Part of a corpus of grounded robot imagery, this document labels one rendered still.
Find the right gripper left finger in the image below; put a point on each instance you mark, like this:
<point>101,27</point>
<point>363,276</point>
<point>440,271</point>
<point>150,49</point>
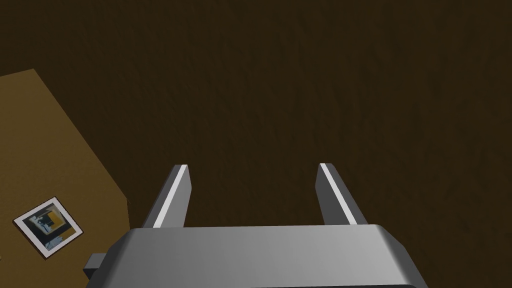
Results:
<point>172,202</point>

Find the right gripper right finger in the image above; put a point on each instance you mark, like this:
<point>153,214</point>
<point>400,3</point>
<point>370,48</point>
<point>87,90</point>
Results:
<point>335,202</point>

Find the white framed wall picture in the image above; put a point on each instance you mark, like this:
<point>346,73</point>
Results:
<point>48,227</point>

